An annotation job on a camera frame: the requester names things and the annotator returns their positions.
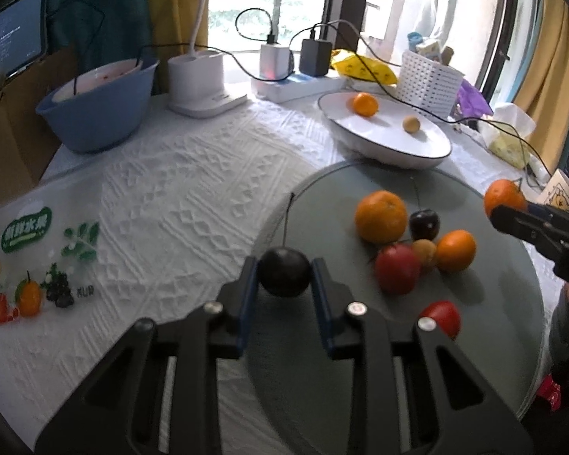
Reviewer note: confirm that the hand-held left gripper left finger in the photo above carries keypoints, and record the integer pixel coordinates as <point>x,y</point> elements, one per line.
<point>249,289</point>

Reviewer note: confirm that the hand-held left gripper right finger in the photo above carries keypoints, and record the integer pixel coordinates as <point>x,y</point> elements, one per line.
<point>320,289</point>

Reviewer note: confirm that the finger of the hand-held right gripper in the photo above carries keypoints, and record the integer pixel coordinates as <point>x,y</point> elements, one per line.
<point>557,218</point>
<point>517,222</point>

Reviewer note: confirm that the dark cherry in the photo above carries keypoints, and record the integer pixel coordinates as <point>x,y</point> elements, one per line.
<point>284,272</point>
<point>424,226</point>

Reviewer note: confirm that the grey round tray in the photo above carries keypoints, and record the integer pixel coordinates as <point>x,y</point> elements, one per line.
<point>493,294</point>

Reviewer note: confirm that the red round fruit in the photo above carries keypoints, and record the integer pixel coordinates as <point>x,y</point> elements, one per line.
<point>397,269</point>

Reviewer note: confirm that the large orange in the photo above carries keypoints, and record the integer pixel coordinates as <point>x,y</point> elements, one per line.
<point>381,217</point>

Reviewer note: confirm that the brown longan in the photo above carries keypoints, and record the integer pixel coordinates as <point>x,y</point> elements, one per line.
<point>411,124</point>
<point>426,253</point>

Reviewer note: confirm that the small red fruit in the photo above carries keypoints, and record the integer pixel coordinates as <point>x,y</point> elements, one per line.
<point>442,315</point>

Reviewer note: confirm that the white plate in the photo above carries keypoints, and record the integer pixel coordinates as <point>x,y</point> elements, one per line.
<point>384,135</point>

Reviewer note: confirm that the bear printed card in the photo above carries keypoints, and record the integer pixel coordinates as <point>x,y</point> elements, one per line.
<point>566,196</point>

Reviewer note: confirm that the clear plastic bag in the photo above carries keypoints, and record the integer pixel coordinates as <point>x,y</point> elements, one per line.
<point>507,125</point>

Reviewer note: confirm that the purple cloth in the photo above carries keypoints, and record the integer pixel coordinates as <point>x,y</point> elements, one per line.
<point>474,99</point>

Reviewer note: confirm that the white textured tablecloth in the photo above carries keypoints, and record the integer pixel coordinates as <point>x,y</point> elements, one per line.
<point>180,175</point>

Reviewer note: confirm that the yellow curtain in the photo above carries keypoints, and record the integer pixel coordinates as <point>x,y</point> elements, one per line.
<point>175,0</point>
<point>552,57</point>

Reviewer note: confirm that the white woven basket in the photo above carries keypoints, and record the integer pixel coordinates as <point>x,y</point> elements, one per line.
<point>429,85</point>

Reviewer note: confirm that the brown case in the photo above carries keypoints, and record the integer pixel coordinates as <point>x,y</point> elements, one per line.
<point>448,53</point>

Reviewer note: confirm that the tissue pack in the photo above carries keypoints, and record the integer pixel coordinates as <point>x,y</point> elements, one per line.
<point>429,48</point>

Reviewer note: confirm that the white power strip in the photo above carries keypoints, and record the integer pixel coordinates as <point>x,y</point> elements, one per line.
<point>294,87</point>

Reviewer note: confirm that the blue roll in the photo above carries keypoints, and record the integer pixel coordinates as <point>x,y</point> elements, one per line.
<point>413,39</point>

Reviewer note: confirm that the yellow printed packet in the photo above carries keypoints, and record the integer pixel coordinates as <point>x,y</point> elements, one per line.
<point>365,68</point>

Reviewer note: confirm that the fruit printed plastic bag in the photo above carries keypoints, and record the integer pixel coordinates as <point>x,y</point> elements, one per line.
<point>28,265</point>

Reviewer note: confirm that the blue basin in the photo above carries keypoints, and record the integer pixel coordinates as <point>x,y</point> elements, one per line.
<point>95,121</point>

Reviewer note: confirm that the white charger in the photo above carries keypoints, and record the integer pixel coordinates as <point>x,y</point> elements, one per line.
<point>274,61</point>

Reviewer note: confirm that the hanging pale garment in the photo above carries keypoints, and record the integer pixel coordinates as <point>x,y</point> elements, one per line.
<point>436,4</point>

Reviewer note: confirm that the black charger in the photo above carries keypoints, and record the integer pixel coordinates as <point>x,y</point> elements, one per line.
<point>315,57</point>

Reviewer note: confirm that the pink bowl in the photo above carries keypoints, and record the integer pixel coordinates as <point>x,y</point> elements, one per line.
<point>99,80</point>

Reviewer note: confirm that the cardboard box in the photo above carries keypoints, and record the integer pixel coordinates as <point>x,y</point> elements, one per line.
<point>14,128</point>

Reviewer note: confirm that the green cloth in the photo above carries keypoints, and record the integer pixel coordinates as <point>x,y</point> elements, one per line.
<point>99,0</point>

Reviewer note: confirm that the dark screen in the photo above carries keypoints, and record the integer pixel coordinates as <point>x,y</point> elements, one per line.
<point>14,33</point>

